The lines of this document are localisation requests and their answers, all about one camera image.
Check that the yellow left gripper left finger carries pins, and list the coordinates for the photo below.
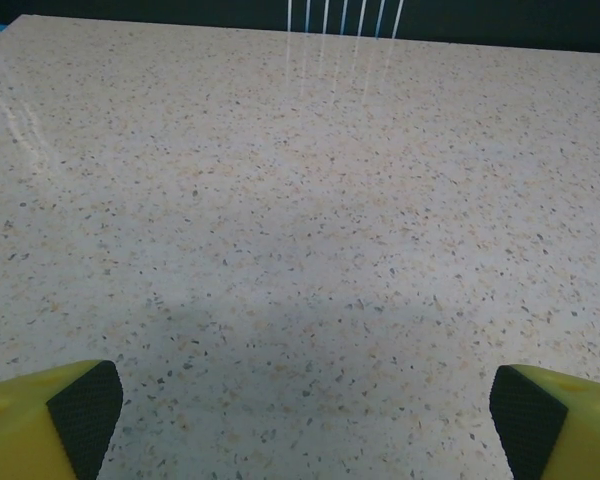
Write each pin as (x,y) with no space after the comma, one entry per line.
(25,430)

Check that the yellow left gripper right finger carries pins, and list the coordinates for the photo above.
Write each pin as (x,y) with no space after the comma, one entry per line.
(570,430)

